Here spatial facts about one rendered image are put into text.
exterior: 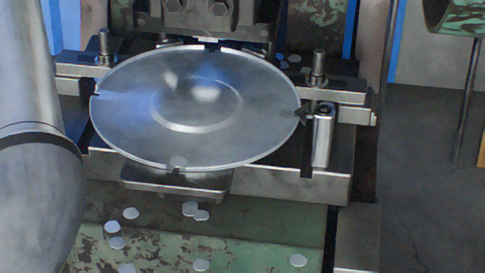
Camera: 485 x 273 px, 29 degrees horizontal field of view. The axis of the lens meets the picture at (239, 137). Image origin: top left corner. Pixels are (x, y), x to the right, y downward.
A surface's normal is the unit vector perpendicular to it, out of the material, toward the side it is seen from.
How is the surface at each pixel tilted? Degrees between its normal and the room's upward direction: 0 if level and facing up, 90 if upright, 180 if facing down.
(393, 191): 0
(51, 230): 67
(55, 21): 90
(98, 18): 74
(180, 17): 90
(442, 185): 0
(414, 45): 90
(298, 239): 0
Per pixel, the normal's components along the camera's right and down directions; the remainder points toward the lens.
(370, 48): -0.12, 0.36
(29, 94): 0.36, -0.69
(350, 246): 0.03, -0.79
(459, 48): -0.14, 0.60
